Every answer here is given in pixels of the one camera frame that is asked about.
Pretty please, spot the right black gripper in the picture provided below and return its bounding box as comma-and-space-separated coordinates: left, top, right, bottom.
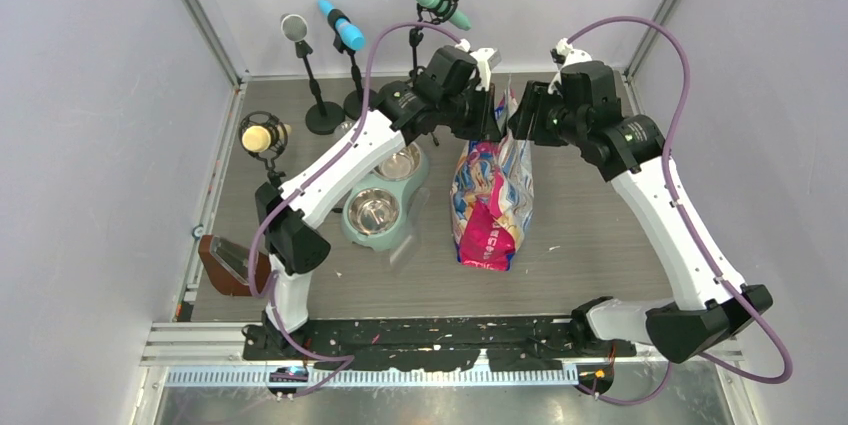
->
508, 80, 587, 147

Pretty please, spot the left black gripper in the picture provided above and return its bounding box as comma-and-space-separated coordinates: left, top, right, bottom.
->
438, 80, 500, 141

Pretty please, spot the colourful cat food bag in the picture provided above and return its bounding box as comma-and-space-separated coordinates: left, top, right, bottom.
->
450, 130, 534, 271

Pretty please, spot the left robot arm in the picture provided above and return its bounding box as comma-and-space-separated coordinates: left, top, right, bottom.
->
255, 45, 503, 359

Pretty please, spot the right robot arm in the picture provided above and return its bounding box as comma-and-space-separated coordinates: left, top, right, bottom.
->
508, 61, 773, 363

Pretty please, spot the green double pet bowl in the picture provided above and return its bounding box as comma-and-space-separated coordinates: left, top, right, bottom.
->
341, 143, 430, 252

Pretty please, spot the green microphone on tripod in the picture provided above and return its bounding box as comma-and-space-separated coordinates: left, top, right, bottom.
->
408, 0, 474, 82

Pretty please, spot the clear plastic scoop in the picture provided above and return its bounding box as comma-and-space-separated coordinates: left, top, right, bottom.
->
389, 187, 430, 273

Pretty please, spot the silver round microphone stand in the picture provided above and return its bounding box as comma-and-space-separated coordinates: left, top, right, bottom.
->
280, 14, 345, 135

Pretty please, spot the blue microphone on stand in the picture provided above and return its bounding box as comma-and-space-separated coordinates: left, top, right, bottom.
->
317, 0, 377, 121

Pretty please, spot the yellow microphone on tripod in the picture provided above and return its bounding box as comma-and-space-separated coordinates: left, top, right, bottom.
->
238, 111, 292, 187

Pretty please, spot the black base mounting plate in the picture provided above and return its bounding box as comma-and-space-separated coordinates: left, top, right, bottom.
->
241, 316, 636, 372

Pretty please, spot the brown metronome box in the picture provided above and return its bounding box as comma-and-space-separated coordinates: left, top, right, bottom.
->
198, 235, 251, 297

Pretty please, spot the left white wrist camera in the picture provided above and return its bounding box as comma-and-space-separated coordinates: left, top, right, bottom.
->
455, 39, 501, 92

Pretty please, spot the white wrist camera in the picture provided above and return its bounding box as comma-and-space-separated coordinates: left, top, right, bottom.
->
455, 39, 501, 92
550, 38, 593, 71

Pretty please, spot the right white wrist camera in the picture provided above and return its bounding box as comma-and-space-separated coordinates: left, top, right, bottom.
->
550, 38, 593, 71

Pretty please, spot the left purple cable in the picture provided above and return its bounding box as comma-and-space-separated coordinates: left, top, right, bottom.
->
246, 21, 465, 398

